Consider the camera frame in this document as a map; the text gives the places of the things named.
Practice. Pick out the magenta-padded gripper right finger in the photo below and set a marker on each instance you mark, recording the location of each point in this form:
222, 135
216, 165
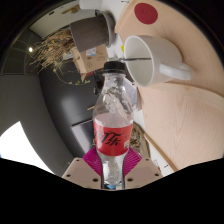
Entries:
141, 171

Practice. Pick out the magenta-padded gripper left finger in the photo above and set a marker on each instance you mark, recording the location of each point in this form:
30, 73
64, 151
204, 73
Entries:
83, 173

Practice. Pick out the clear red-label drink bottle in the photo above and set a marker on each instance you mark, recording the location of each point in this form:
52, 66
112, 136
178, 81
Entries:
111, 141

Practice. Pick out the long ceiling light strip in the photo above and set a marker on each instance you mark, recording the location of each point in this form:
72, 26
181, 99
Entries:
20, 146

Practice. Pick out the metal spoon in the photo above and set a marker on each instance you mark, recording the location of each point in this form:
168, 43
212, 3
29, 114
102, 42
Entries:
136, 59

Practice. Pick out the cardboard box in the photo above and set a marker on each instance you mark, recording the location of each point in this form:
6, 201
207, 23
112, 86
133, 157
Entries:
91, 60

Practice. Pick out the white mug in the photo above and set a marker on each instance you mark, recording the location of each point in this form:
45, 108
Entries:
166, 56

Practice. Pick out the yellow tag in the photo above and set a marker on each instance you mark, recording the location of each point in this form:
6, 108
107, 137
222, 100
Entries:
123, 49

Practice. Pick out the round ceiling spotlight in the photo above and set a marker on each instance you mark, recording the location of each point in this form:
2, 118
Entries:
30, 49

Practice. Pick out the dried plant in brown pot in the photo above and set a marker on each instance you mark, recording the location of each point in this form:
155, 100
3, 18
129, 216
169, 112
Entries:
90, 33

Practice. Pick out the grey plant saucer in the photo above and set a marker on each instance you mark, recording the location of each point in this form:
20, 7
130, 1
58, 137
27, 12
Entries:
110, 28

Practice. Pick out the flat round red coaster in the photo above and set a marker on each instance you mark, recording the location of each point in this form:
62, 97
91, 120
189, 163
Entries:
146, 13

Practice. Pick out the black wall screen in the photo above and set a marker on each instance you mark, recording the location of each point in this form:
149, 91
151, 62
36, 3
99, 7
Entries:
83, 136

